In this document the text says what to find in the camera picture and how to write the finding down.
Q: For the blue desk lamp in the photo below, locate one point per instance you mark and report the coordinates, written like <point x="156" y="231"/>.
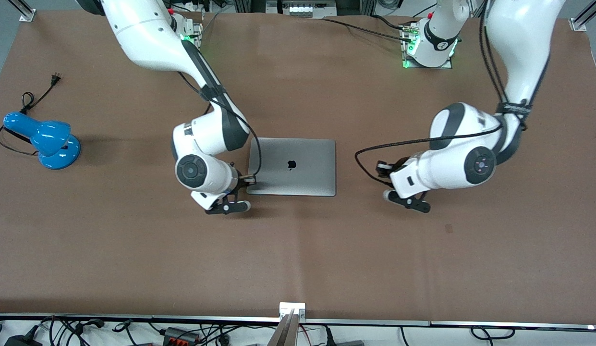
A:
<point x="48" y="139"/>

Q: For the grey aluminium laptop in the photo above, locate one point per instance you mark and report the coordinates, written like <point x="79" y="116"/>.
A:
<point x="302" y="168"/>

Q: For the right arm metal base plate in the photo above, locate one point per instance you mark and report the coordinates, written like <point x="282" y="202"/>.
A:
<point x="197" y="29"/>

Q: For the silver mount bracket plate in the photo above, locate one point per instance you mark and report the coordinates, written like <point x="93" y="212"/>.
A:
<point x="285" y="307"/>

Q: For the grey aluminium mount bar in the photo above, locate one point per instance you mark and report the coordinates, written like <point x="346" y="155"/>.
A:
<point x="284" y="334"/>

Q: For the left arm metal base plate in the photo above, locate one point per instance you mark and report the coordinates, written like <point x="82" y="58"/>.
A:
<point x="446" y="66"/>

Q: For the silver table edge rail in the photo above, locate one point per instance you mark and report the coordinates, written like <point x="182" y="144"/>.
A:
<point x="374" y="322"/>

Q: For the aluminium frame profile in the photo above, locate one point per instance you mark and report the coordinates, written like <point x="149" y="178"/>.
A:
<point x="476" y="7"/>

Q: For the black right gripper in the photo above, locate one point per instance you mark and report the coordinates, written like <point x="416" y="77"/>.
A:
<point x="239" y="180"/>

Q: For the grey flat box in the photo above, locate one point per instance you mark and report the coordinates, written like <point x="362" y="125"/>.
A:
<point x="350" y="343"/>

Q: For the black power adapter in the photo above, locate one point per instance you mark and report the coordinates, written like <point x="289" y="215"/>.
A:
<point x="19" y="341"/>

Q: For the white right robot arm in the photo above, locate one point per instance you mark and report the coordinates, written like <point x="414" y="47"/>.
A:
<point x="149" y="33"/>

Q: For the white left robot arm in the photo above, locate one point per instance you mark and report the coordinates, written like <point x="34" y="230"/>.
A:
<point x="451" y="168"/>

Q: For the aluminium table corner bracket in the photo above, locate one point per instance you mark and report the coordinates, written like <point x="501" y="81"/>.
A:
<point x="578" y="24"/>
<point x="26" y="14"/>

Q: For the black plug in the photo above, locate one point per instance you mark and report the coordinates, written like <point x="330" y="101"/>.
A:
<point x="330" y="339"/>

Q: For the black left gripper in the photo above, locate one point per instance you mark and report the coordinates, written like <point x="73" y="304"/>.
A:
<point x="393" y="168"/>

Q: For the black frame posts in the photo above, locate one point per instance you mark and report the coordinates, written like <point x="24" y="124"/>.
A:
<point x="249" y="6"/>

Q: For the white power strip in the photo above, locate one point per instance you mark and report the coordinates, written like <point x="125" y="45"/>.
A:
<point x="300" y="9"/>

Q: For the black red connector box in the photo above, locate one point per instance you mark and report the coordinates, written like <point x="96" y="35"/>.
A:
<point x="180" y="336"/>

